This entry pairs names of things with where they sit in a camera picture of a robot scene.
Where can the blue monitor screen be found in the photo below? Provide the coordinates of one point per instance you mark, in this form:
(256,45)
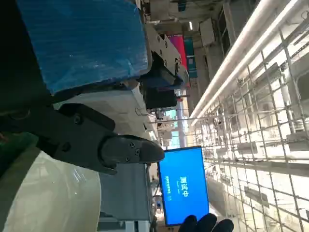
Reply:
(183,188)

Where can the white square plate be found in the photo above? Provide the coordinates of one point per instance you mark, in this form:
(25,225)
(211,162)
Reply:
(55,193)

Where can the white ceiling light strip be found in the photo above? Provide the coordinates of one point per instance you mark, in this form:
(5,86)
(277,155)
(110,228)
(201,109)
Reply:
(265,33)
(245,33)

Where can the pink and blue screen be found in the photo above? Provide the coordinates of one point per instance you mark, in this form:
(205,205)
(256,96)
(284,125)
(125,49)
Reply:
(178,48)

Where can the white cabinet with grey panels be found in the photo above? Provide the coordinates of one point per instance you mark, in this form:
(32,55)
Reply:
(125,191)

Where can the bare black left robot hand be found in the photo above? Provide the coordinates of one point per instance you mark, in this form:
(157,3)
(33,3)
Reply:
(84,48)

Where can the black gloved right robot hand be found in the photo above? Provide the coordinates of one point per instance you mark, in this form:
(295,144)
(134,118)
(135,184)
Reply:
(207,224)

